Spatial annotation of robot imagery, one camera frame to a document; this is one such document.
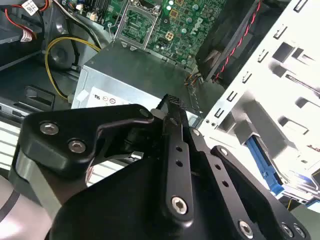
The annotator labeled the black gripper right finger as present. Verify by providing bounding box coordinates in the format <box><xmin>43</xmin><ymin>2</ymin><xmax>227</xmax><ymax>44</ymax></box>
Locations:
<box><xmin>176</xmin><ymin>96</ymin><xmax>312</xmax><ymax>240</ymax></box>

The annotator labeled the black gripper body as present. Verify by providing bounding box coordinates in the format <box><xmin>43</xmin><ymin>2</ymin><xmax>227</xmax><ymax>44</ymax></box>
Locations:
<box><xmin>49</xmin><ymin>122</ymin><xmax>236</xmax><ymax>240</ymax></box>

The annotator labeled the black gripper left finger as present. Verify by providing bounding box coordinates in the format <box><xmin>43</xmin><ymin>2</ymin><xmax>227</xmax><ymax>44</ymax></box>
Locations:
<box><xmin>8</xmin><ymin>94</ymin><xmax>195</xmax><ymax>225</ymax></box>

